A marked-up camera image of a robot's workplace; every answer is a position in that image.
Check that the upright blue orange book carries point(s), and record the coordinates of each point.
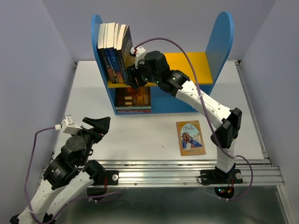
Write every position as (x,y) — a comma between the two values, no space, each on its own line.
(118,72)

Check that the blue and yellow bookshelf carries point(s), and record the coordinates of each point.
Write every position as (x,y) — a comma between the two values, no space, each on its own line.
(204,67)

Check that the Three Days to See book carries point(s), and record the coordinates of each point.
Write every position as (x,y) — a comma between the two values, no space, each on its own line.
(121,34)

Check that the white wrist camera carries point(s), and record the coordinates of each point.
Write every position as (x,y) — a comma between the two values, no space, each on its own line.
(138,54)
(67,126)

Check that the Nineteen Eighty-Four blue book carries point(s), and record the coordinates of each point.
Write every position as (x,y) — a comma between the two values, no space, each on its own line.
(127,44)

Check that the Little Women floral book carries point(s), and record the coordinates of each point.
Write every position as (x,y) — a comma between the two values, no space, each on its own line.
(133,111)

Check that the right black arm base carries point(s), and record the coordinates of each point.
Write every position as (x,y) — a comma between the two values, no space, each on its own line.
(224,182)

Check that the aluminium mounting rail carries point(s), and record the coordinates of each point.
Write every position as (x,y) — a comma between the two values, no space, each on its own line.
(184,173)

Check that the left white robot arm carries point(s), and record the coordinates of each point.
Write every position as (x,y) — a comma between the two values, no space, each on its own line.
(68,174)

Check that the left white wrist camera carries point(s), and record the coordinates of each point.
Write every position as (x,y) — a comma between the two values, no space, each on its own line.
(67,126)

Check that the leftmost upright dark book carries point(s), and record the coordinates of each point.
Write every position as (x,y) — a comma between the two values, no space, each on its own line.
(103,53)

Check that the dark door cover book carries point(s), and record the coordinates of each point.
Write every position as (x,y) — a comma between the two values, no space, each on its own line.
(130,97)

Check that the middle upright blue book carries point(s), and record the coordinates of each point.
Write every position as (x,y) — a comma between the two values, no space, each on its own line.
(109,49)

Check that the orange Othello book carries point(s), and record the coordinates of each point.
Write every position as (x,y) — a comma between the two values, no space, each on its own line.
(190,138)

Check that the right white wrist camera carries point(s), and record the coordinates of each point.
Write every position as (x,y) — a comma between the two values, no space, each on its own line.
(138,54)

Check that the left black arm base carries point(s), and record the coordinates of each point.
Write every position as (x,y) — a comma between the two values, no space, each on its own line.
(101,178)

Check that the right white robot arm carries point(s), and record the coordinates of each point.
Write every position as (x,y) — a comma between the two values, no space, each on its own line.
(224,122)

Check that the yellow teal paperback book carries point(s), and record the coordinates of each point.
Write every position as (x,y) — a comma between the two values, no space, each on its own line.
(133,108)

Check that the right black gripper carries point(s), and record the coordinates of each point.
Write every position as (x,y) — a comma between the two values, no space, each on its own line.
(134,73)

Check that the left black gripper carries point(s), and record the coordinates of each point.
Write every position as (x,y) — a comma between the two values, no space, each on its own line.
(101,129)

